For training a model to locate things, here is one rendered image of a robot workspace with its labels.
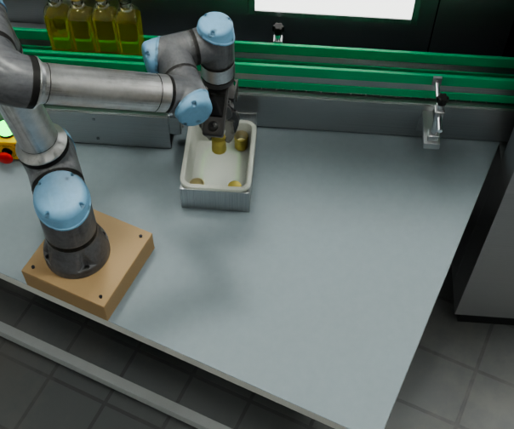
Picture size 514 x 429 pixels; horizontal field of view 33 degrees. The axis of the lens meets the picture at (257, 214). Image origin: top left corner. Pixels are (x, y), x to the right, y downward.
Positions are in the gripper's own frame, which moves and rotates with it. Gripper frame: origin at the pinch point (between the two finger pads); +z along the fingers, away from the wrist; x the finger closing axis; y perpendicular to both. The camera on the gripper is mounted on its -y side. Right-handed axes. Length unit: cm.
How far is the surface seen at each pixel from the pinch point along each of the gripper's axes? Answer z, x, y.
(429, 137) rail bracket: 6, -50, 15
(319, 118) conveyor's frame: 13.1, -22.0, 22.3
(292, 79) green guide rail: 1.3, -14.1, 23.6
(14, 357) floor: 93, 64, -24
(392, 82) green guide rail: 0.3, -39.0, 26.1
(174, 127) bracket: 9.0, 13.7, 9.2
